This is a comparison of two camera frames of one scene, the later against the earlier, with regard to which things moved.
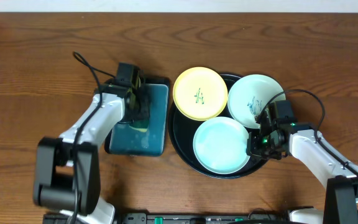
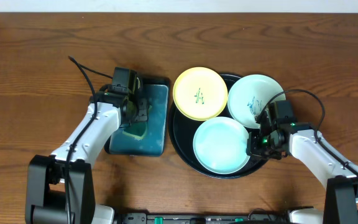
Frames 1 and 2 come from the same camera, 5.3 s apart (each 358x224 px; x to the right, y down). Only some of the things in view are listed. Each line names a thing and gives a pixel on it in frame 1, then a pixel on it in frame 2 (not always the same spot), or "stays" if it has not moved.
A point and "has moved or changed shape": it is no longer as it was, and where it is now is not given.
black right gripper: x=253 y=149 stays
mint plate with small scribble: x=220 y=145 stays
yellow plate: x=200 y=93 stays
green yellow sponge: x=139 y=124 has moved or changed shape
